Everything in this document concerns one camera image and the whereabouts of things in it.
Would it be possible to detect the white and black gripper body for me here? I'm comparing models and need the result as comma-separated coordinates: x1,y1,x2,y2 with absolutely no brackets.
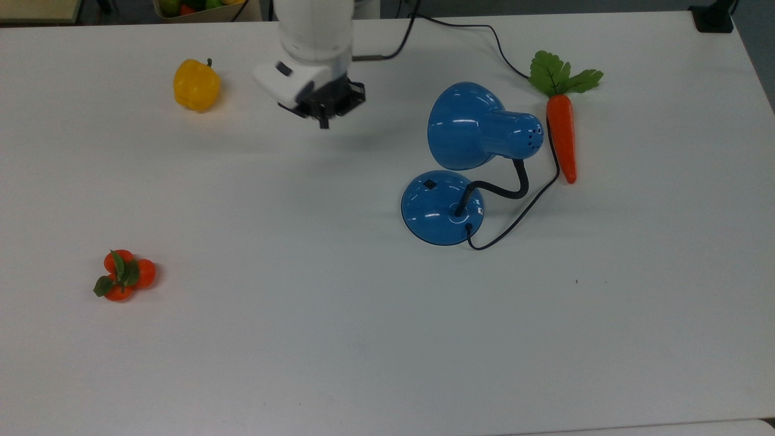
252,56,367,120

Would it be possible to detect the blue desk lamp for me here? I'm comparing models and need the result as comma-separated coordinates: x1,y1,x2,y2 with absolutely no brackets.
401,81,544,246

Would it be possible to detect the yellow toy bell pepper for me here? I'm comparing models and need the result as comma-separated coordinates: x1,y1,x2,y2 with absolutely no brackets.
173,58,222,112

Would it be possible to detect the beige fruit basket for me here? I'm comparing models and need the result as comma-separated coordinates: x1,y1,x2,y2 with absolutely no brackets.
153,0,262,24

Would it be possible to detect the orange toy carrot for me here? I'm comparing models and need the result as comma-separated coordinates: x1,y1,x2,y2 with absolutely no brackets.
529,50,604,185

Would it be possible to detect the toy tangerine cluster with leaves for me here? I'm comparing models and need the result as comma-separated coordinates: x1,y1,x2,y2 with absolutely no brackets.
93,249,157,303

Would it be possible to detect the wooden side table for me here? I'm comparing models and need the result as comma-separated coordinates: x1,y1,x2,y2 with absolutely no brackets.
0,0,83,24

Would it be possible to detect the black table clamp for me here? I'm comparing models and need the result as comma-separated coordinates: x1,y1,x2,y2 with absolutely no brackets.
690,0,737,34

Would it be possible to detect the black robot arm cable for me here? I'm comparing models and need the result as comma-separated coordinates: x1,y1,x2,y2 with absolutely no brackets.
351,0,422,62

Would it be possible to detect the black lamp power cable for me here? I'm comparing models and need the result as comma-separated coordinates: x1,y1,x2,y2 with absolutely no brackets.
417,13,561,251

